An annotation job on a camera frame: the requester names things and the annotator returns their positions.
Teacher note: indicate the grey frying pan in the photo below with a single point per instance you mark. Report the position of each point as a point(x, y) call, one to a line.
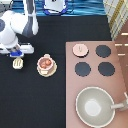
point(96, 108)

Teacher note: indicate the pink toy pot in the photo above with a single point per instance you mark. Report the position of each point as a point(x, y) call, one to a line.
point(45, 63)

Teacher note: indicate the pink pot lid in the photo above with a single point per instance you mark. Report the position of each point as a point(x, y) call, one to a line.
point(80, 50)

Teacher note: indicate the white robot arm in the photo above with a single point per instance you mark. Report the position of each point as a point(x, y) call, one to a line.
point(12, 23)

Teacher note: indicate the pink toy stove top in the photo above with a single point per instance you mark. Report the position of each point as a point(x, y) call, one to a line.
point(100, 67)

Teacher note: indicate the cream slotted spatula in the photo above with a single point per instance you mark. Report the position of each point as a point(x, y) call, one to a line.
point(18, 63)

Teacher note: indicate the black table mat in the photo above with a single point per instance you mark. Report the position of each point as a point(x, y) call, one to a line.
point(28, 100)

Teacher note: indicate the cream round plate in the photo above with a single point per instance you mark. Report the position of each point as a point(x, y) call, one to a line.
point(47, 73)

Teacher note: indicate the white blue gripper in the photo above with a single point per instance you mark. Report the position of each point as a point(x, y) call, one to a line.
point(16, 54)

